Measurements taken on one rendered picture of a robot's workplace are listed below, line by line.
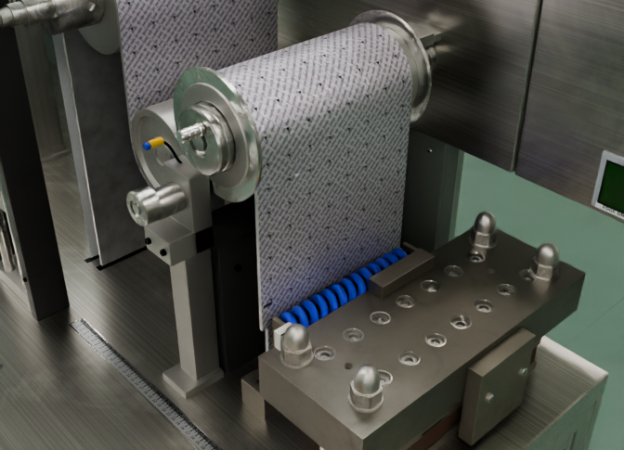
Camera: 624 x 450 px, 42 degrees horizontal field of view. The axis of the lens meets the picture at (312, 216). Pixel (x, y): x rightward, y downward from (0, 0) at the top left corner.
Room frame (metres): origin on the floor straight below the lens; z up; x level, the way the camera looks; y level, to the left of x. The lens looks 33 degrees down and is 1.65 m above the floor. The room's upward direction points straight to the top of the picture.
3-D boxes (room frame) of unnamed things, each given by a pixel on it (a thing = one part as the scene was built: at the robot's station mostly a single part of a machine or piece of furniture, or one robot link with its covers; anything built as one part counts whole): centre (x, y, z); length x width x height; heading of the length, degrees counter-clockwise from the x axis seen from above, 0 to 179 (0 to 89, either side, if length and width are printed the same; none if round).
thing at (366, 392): (0.60, -0.06, 1.05); 0.04 x 0.04 x 0.04
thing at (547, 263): (0.82, -0.29, 1.05); 0.04 x 0.04 x 0.04
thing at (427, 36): (0.97, -0.12, 1.28); 0.06 x 0.05 x 0.02; 133
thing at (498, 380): (0.69, -0.22, 0.96); 0.10 x 0.03 x 0.11; 133
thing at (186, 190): (0.76, 0.15, 1.05); 0.06 x 0.05 x 0.31; 133
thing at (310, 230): (0.80, -0.03, 1.11); 0.23 x 0.01 x 0.18; 133
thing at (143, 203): (0.74, 0.18, 1.18); 0.04 x 0.02 x 0.04; 43
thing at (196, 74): (0.76, 0.10, 1.25); 0.15 x 0.01 x 0.15; 43
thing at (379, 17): (0.94, -0.09, 1.25); 0.15 x 0.01 x 0.15; 43
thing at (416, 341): (0.75, -0.14, 1.00); 0.40 x 0.16 x 0.06; 133
